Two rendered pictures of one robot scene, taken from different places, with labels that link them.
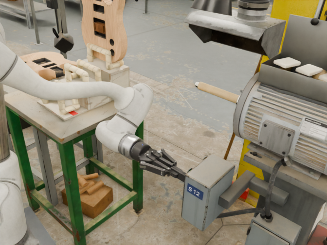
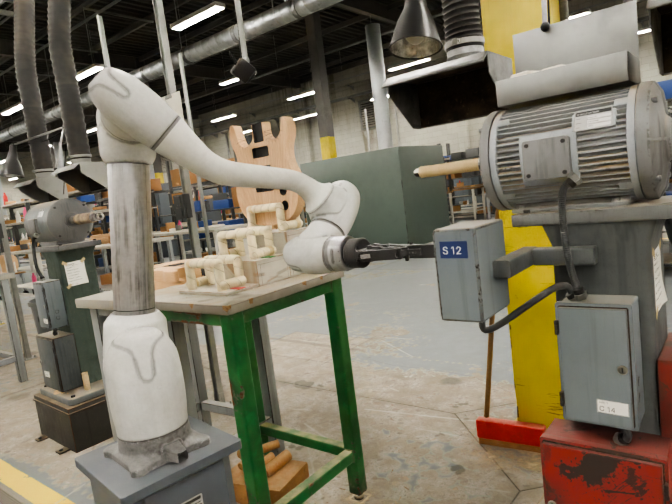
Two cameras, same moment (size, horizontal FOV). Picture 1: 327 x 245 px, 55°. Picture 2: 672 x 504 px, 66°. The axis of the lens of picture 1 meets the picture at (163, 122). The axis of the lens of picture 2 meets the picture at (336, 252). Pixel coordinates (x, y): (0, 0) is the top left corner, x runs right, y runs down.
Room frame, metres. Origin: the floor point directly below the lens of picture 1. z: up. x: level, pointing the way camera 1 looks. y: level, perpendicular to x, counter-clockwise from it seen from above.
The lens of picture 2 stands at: (-0.33, 0.14, 1.23)
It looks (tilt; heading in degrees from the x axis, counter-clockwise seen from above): 7 degrees down; 0
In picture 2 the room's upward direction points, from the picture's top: 7 degrees counter-clockwise
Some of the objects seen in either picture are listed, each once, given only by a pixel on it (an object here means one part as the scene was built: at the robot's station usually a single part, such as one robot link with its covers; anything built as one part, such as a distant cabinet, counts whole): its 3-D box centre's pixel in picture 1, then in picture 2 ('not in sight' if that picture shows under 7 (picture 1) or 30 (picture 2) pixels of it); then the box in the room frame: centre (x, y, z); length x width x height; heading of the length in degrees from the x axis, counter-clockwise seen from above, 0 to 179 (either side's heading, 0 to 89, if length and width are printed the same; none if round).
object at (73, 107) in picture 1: (70, 108); (232, 282); (1.44, 0.49, 0.96); 0.11 x 0.03 x 0.03; 140
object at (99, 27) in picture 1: (101, 27); not in sight; (1.74, 0.36, 1.31); 0.10 x 0.03 x 0.05; 49
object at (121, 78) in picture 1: (105, 77); (277, 252); (1.74, 0.36, 1.02); 0.27 x 0.15 x 0.17; 50
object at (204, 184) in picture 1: (227, 203); (507, 279); (0.78, -0.23, 0.99); 0.24 x 0.21 x 0.26; 51
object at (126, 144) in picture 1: (132, 147); (343, 253); (0.98, 0.11, 1.07); 0.09 x 0.06 x 0.09; 141
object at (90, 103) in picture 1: (84, 91); (249, 269); (1.62, 0.46, 0.98); 0.27 x 0.16 x 0.09; 50
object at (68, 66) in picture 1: (75, 69); (235, 234); (1.59, 0.49, 1.12); 0.20 x 0.03 x 0.03; 49
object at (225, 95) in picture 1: (218, 92); (450, 168); (1.12, -0.21, 1.25); 0.18 x 0.03 x 0.03; 51
